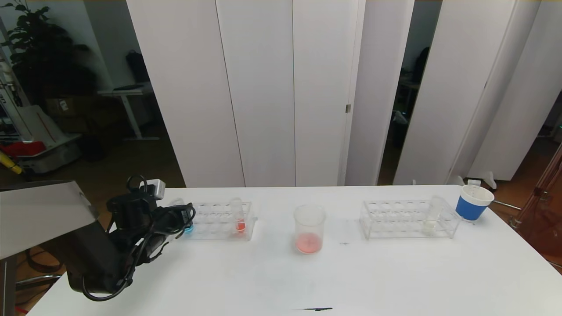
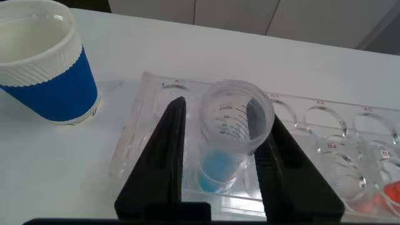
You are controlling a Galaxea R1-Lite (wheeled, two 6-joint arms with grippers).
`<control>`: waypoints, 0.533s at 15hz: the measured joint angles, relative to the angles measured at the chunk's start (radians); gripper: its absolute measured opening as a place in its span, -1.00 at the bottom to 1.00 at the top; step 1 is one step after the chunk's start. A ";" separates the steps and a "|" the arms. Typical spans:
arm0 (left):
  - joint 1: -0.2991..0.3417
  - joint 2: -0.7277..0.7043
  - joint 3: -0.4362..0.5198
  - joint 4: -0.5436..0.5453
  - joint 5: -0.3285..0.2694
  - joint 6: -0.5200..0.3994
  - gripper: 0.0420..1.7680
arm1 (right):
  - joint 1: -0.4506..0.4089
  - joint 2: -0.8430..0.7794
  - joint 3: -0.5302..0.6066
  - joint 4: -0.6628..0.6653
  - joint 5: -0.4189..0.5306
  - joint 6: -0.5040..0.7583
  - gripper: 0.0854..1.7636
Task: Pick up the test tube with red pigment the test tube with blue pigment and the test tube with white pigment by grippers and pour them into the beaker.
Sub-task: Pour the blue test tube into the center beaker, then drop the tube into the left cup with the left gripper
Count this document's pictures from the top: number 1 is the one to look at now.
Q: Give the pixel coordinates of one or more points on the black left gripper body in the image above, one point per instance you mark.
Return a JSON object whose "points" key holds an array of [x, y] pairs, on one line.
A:
{"points": [[186, 216]]}

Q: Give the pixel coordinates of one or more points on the white machine base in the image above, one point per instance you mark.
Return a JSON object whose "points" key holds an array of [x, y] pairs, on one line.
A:
{"points": [[48, 131]]}

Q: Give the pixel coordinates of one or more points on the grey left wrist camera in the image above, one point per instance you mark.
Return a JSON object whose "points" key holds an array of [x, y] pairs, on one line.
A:
{"points": [[154, 188]]}

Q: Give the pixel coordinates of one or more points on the test tube with red pigment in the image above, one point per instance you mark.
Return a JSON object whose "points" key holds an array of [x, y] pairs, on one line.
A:
{"points": [[474, 186], [240, 226]]}

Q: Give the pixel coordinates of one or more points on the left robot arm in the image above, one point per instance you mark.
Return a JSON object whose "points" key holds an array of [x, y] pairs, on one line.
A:
{"points": [[39, 215]]}

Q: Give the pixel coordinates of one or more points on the yellow tool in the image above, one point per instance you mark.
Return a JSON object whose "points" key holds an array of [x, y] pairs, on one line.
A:
{"points": [[11, 163]]}

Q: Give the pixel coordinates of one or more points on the metal chair leg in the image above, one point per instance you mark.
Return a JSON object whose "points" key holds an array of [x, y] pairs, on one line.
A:
{"points": [[44, 279]]}

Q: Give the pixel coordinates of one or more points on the grey metal rod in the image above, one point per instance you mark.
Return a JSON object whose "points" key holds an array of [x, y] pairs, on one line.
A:
{"points": [[507, 205]]}

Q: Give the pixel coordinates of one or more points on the white partition foot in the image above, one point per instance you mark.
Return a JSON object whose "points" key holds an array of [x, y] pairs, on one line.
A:
{"points": [[486, 179]]}

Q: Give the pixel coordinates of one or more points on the paper cup with blue band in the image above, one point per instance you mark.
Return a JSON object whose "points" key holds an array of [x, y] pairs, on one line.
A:
{"points": [[470, 209]]}

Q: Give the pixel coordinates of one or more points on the test tube with pale yellow pigment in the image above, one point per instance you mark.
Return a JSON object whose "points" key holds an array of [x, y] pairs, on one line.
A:
{"points": [[429, 226]]}

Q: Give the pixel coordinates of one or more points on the clear plastic beaker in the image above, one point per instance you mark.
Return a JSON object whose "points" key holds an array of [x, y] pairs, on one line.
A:
{"points": [[309, 242]]}

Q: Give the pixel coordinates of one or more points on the dark green potted plant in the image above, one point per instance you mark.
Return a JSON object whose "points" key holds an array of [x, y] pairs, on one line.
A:
{"points": [[39, 52]]}

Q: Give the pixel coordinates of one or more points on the white machine column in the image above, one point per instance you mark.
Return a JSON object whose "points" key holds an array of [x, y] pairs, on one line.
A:
{"points": [[11, 96]]}

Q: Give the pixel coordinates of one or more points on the brown cardboard box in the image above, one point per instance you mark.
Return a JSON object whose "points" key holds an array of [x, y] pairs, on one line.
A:
{"points": [[66, 106]]}

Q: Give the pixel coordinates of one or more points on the white standing desk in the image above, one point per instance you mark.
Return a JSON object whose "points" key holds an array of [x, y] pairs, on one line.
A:
{"points": [[127, 91]]}

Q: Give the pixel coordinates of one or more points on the test tube with blue pigment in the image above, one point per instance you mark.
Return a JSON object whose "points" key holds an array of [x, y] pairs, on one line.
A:
{"points": [[189, 228]]}

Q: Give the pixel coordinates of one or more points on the clear acrylic test tube rack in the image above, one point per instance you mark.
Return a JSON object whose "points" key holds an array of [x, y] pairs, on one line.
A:
{"points": [[215, 213], [406, 219]]}

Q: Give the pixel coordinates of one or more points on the brown metal stand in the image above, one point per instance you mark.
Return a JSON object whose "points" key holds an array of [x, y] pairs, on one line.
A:
{"points": [[544, 232]]}

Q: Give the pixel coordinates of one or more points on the white partition panel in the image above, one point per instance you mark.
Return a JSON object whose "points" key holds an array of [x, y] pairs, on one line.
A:
{"points": [[452, 87], [377, 87], [495, 87], [531, 109], [263, 87], [322, 87], [184, 87]]}

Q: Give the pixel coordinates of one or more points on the black backpack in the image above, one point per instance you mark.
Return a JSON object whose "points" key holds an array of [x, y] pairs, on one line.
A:
{"points": [[137, 67]]}

